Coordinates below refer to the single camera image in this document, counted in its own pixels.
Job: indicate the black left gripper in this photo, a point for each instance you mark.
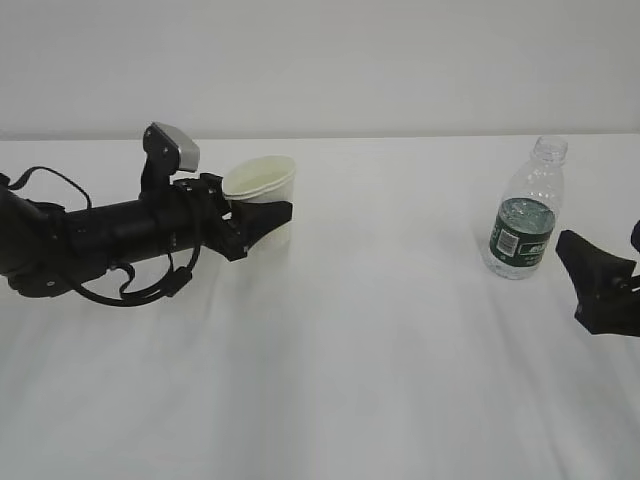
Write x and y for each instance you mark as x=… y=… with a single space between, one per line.
x=195 y=212

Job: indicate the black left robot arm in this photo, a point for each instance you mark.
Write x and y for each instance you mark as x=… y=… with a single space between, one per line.
x=47 y=251

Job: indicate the white paper cup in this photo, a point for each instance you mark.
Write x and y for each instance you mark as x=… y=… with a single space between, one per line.
x=261 y=180

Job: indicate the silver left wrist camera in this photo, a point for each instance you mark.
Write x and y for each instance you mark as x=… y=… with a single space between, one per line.
x=169 y=150

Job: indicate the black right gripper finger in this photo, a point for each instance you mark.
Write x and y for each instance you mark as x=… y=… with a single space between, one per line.
x=606 y=287

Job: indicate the clear green-label water bottle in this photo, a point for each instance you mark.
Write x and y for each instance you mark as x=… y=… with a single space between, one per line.
x=528 y=211

